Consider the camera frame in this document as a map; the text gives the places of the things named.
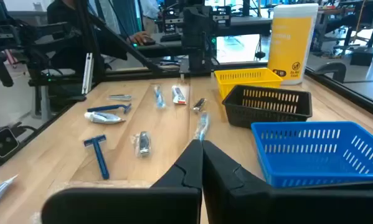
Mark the black background workbench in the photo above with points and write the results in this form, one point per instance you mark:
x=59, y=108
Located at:
x=245, y=26

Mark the blue disposable razor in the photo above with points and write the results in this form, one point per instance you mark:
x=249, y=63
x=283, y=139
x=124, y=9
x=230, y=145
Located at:
x=99, y=158
x=108, y=108

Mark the black table-level camera box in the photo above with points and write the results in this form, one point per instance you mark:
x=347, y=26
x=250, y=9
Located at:
x=1, y=143

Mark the yellow white wipes canister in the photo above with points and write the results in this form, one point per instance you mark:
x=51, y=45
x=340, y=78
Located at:
x=290, y=46

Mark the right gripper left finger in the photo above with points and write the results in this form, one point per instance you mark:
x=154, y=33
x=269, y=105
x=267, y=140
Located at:
x=173, y=202

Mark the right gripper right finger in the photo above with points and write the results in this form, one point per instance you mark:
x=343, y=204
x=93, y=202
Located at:
x=236, y=202

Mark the black desk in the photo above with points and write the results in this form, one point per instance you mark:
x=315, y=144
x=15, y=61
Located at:
x=161, y=49

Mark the blue plastic basket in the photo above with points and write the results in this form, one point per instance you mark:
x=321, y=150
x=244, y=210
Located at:
x=323, y=168

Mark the black background robot arm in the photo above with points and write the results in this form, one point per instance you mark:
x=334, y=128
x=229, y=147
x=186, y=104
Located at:
x=33, y=34

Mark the person's hand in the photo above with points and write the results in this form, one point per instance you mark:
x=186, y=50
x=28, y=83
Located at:
x=139, y=37

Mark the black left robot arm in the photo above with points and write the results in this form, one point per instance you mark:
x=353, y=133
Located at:
x=198, y=40

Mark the blue toothbrush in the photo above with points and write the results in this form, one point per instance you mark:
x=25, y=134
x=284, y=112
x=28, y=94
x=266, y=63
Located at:
x=158, y=98
x=201, y=126

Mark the white blue toothpaste tube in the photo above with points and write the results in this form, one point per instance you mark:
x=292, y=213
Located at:
x=103, y=118

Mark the black chair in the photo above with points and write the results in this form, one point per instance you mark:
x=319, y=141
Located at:
x=332, y=68

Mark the red white toothpaste tube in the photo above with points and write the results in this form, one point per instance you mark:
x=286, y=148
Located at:
x=178, y=95

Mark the yellow plastic basket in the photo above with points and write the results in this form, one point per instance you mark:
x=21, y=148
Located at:
x=236, y=85

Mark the black computer mouse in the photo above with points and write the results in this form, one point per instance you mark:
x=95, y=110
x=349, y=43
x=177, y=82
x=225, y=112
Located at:
x=149, y=41

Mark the person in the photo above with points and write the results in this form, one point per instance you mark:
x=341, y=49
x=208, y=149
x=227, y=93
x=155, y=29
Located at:
x=150, y=9
x=64, y=15

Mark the white light bar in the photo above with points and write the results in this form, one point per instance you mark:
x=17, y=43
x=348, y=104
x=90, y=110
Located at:
x=87, y=73

